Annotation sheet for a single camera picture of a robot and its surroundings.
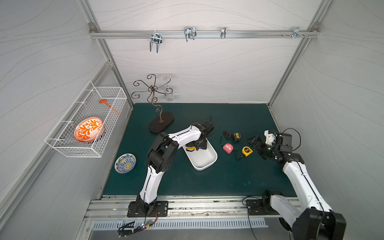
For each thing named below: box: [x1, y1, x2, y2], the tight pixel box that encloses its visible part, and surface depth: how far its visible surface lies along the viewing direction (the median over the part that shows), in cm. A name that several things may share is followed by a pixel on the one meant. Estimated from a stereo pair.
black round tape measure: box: [232, 132, 242, 143], surface depth 100 cm
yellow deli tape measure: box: [241, 146, 254, 157], surface depth 94 cm
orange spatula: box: [99, 99, 121, 116], surface depth 80 cm
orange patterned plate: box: [74, 117, 104, 143], surface depth 64 cm
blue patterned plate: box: [114, 153, 137, 174], surface depth 88 cm
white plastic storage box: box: [182, 138, 218, 171], surface depth 90 cm
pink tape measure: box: [222, 143, 234, 154], surface depth 96 cm
